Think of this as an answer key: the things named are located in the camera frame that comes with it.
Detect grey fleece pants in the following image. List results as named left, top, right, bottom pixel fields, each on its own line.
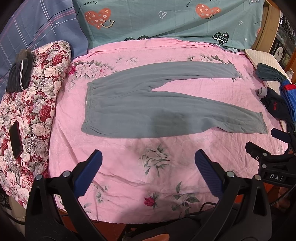
left=81, top=62, right=267, bottom=138

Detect blue red garment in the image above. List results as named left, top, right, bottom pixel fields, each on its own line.
left=280, top=79, right=296, bottom=121

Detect small grey sock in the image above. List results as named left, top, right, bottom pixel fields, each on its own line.
left=256, top=87, right=268, bottom=99

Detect pink floral bed sheet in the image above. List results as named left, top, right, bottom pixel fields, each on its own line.
left=48, top=39, right=287, bottom=223

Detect dark teal garment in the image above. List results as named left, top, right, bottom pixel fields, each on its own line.
left=255, top=63, right=288, bottom=83

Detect black smartphone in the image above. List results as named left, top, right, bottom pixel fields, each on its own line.
left=9, top=121, right=23, bottom=159

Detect cream textured pillow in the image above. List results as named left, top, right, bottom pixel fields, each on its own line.
left=244, top=49, right=292, bottom=84

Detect red floral quilt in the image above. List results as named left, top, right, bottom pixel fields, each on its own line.
left=1, top=40, right=71, bottom=208

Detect dark grey folded garment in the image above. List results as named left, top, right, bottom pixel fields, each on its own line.
left=6, top=49, right=34, bottom=93

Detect teal heart print pillow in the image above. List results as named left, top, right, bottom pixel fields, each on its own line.
left=73, top=0, right=264, bottom=50

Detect blue plaid pillow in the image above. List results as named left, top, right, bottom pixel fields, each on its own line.
left=1, top=1, right=88, bottom=94

